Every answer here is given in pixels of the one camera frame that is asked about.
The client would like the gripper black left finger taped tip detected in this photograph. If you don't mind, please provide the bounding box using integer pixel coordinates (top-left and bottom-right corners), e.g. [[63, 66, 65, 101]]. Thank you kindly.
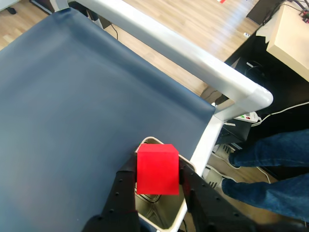
[[82, 152, 141, 232]]

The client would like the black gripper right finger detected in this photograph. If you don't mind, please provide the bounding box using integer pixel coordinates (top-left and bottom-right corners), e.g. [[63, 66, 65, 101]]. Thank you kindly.
[[178, 159, 258, 232]]

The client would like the red cube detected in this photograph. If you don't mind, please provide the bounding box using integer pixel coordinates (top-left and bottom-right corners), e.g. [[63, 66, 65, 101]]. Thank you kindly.
[[136, 144, 180, 196]]

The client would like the beige rounded square container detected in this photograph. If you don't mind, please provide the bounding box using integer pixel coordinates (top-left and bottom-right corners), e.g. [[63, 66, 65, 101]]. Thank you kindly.
[[134, 136, 197, 232]]

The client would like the white striped sneaker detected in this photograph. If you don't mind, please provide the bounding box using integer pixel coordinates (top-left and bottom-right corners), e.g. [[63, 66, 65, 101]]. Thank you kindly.
[[212, 144, 242, 169], [202, 165, 237, 192]]

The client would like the person's leg in jeans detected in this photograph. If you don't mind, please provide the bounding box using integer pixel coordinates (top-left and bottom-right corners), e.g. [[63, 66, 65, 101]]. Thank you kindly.
[[221, 174, 309, 222], [228, 129, 309, 169]]

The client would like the white power strip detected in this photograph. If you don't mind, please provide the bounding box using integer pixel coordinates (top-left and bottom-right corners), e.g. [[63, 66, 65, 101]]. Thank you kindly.
[[235, 111, 263, 124]]

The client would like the dark blue table mat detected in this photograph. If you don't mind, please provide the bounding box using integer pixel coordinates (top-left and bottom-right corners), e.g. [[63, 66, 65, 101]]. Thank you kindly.
[[0, 7, 216, 232]]

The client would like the beige desk top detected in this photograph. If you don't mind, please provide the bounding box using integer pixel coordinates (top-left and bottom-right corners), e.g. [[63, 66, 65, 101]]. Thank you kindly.
[[255, 4, 309, 82]]

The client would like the white power cable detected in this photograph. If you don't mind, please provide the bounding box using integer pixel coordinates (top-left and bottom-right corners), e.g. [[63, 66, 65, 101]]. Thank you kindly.
[[252, 101, 309, 128]]

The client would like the white metal table frame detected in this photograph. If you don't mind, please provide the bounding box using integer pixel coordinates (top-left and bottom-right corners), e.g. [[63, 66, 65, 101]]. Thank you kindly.
[[55, 0, 274, 232]]

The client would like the black floor cable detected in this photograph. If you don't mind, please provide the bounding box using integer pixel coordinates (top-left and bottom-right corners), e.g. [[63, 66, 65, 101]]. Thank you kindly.
[[106, 21, 119, 41]]

